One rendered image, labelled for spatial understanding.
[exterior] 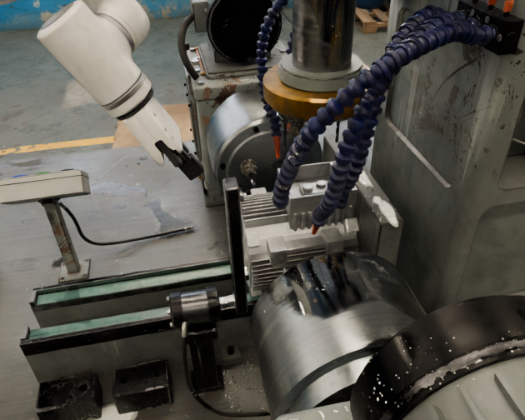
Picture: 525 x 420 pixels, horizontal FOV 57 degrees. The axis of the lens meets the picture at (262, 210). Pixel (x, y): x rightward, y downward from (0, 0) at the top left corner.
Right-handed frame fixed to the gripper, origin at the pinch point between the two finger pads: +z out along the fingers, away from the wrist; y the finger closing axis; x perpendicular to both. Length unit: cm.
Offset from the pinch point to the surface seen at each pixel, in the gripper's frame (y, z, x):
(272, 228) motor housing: 10.5, 13.6, 6.6
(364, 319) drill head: 40.1, 8.7, 14.8
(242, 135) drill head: -15.0, 8.6, 8.8
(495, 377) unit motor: 61, -9, 23
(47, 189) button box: -16.1, -5.6, -31.1
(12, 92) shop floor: -351, 34, -173
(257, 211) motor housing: 8.0, 10.4, 5.9
